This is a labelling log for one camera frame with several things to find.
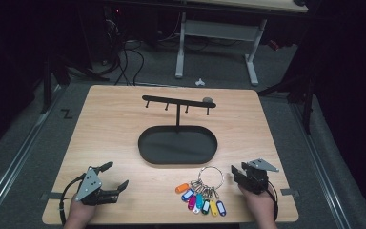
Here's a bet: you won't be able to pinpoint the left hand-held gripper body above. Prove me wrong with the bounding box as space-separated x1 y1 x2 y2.
74 165 120 206

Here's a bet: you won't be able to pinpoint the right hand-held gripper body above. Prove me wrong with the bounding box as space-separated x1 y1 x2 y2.
241 157 280 196

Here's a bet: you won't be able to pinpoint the key ring with coloured tags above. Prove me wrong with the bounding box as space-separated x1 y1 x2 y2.
174 165 228 218

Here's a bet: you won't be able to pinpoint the black key rack with tray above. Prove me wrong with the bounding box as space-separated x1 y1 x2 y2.
137 94 219 166

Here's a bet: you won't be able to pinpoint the person's left hand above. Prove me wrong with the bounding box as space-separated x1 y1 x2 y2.
64 198 98 229

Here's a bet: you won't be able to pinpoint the grey tape strip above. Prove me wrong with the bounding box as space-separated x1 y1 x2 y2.
41 192 64 202
280 188 300 197

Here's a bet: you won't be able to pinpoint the black metal stand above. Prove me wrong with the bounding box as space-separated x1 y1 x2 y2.
256 71 319 135

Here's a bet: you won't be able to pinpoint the small red object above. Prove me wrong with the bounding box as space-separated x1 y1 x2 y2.
268 39 281 52

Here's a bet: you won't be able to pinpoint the desk with white metal legs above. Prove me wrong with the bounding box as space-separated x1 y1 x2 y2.
174 0 309 87

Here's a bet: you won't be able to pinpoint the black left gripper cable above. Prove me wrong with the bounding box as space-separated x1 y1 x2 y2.
58 173 88 227

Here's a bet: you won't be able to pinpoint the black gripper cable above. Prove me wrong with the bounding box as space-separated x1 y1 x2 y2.
58 173 88 227
265 180 280 222

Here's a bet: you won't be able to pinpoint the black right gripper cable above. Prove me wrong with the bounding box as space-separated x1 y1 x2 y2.
265 180 280 222

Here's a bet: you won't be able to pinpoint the metal floor rail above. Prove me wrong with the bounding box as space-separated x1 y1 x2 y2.
0 85 65 223
290 103 352 229

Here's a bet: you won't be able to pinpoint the black floor cables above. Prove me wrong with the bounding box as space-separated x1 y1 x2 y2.
103 18 146 87

